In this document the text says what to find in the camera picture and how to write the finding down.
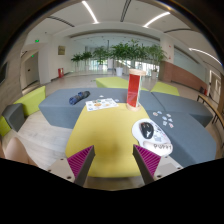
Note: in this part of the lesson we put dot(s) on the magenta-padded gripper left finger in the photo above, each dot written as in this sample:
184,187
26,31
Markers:
71,168

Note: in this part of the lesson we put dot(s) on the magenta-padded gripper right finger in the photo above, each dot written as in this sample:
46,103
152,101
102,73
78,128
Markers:
156,166

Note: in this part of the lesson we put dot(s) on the black computer mouse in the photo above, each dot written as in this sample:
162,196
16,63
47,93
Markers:
146,130

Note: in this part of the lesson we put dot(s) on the white printed mouse pad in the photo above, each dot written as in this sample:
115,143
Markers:
161,146

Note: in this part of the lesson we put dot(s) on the grey upholstered bench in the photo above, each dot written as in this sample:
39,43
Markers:
180,103
60,108
193,143

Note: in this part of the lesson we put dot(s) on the group of small stickers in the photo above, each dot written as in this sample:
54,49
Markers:
164,117

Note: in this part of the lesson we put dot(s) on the white printed sticker sheet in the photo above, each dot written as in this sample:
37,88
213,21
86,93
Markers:
101,104

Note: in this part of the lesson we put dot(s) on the dark grey seat block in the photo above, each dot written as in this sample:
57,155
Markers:
13,116

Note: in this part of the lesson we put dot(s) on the lime green upholstered bench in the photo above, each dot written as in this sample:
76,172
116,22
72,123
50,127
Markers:
165,88
111,82
31,100

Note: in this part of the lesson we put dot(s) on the red panelled tower wooden ends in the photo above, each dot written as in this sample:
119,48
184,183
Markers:
134,90

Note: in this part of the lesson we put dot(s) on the wooden slatted bench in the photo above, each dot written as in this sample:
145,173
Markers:
213,108

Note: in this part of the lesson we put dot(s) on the red fire extinguisher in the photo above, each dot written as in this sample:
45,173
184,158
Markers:
60,73

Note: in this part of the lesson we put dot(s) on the beige door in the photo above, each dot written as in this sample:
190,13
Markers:
31,70

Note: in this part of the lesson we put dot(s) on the group of potted plants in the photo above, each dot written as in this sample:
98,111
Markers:
123,51

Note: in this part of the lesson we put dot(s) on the green exit sign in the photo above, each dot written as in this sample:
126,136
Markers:
36,40

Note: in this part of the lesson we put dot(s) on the group of ceiling lights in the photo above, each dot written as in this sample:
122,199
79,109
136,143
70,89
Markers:
90,11

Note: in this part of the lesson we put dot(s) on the black wall screen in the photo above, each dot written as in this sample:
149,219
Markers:
2,73

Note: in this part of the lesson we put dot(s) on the framed wall picture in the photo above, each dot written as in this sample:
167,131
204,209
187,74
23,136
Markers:
61,50

